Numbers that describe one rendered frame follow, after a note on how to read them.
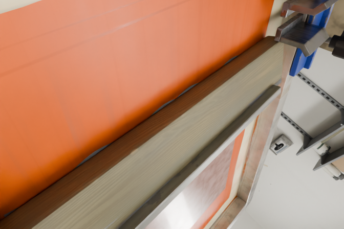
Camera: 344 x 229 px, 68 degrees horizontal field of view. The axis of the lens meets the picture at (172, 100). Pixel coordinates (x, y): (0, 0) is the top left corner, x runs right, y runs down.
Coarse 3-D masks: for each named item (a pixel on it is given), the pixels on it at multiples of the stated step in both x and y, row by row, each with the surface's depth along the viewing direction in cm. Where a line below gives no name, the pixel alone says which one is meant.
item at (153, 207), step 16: (272, 96) 37; (256, 112) 34; (240, 128) 32; (224, 144) 30; (192, 160) 29; (208, 160) 29; (176, 176) 27; (192, 176) 27; (160, 192) 26; (176, 192) 26; (144, 208) 25; (160, 208) 25; (128, 224) 23; (144, 224) 24
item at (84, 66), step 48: (48, 0) 14; (96, 0) 17; (144, 0) 19; (0, 48) 14; (48, 48) 16; (96, 48) 18; (144, 48) 22; (0, 96) 15; (48, 96) 17; (96, 96) 20; (144, 96) 24; (0, 144) 16; (48, 144) 19; (96, 144) 22; (0, 192) 18
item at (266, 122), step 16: (288, 16) 41; (304, 16) 39; (288, 48) 43; (288, 64) 45; (288, 80) 47; (272, 112) 52; (256, 128) 57; (272, 128) 56; (256, 144) 60; (256, 160) 62; (256, 176) 67; (240, 192) 74; (240, 208) 73; (224, 224) 70
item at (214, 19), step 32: (192, 0) 23; (224, 0) 27; (256, 0) 32; (192, 32) 26; (224, 32) 30; (256, 32) 37; (192, 64) 28; (224, 160) 52; (192, 192) 46; (224, 192) 64; (192, 224) 56
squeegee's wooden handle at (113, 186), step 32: (256, 64) 33; (192, 96) 28; (224, 96) 30; (256, 96) 36; (160, 128) 24; (192, 128) 27; (224, 128) 32; (96, 160) 22; (128, 160) 22; (160, 160) 25; (64, 192) 19; (96, 192) 20; (128, 192) 23; (0, 224) 18; (32, 224) 17; (64, 224) 19; (96, 224) 21
